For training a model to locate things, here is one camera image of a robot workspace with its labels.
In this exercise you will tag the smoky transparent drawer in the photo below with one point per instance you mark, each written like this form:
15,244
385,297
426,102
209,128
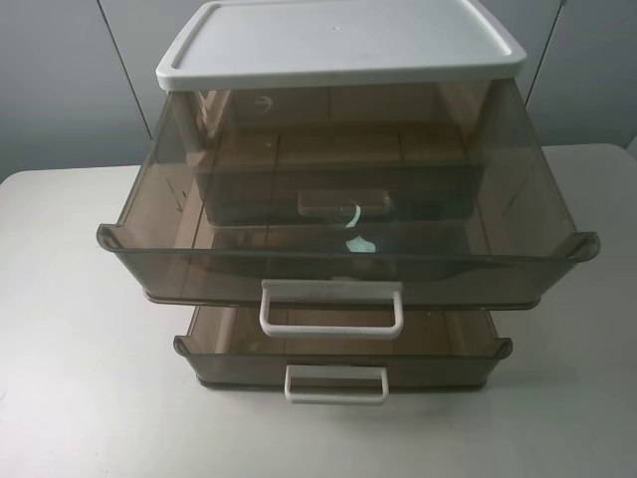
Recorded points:
519,241
289,177
435,351

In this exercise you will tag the white plastic drawer cabinet frame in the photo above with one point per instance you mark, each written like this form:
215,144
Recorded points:
249,45

